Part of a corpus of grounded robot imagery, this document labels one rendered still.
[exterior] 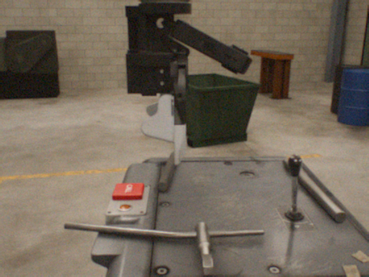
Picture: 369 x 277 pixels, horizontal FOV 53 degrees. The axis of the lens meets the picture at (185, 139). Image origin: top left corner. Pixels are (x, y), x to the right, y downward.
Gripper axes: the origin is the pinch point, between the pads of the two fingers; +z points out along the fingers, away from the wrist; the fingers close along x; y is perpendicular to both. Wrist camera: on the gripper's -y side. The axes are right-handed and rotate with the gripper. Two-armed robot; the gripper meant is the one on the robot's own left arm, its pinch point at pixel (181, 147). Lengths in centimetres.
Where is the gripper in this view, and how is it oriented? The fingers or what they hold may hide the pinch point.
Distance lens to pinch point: 55.0
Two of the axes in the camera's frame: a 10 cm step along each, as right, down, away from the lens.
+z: 0.0, 9.6, 2.9
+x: 0.3, 2.9, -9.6
